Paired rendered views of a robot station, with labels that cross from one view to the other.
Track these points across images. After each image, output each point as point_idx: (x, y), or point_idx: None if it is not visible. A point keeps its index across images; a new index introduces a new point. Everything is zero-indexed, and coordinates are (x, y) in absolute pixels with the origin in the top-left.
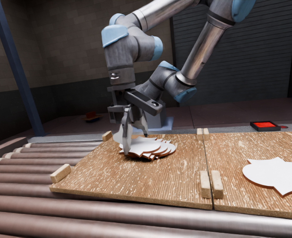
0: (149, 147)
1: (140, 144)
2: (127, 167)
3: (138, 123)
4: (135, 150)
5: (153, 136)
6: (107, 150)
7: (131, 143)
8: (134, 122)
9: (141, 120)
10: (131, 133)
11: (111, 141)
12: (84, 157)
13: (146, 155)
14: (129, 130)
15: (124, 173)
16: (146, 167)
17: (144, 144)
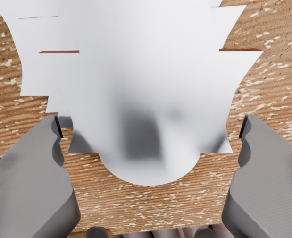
0: (174, 34)
1: (152, 103)
2: (255, 87)
3: (78, 204)
4: (214, 97)
5: None
6: (158, 199)
7: (152, 144)
8: (196, 237)
9: (49, 214)
10: (248, 169)
11: (103, 219)
12: (206, 224)
13: (229, 28)
14: None
15: (291, 75)
16: (251, 7)
17: (148, 84)
